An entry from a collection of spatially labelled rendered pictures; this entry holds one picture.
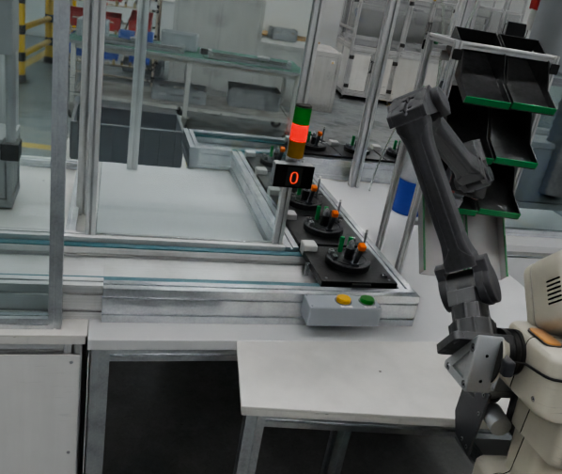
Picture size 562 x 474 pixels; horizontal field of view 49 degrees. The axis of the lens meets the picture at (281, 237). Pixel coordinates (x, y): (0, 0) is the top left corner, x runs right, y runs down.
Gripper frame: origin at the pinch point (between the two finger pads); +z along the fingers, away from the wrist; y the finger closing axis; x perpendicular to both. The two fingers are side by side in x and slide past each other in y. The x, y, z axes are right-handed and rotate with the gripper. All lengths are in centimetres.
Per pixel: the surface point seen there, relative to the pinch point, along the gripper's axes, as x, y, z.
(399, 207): -6, -4, 96
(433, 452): 93, -44, 89
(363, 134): -37, 19, 109
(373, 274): 30.5, 15.6, 9.9
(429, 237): 14.5, 0.9, 14.6
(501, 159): -10.9, -9.6, -1.4
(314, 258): 30.4, 33.8, 13.9
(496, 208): 0.9, -15.7, 9.8
